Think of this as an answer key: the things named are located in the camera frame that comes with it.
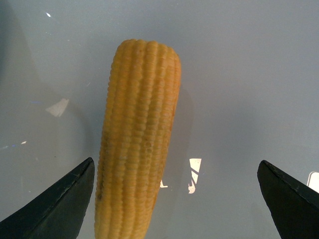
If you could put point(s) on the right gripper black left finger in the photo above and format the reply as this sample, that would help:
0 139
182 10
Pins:
58 212

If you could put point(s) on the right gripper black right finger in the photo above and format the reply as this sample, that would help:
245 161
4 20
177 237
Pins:
294 207

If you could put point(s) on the yellow corn cob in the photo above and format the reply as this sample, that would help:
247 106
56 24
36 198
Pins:
142 96

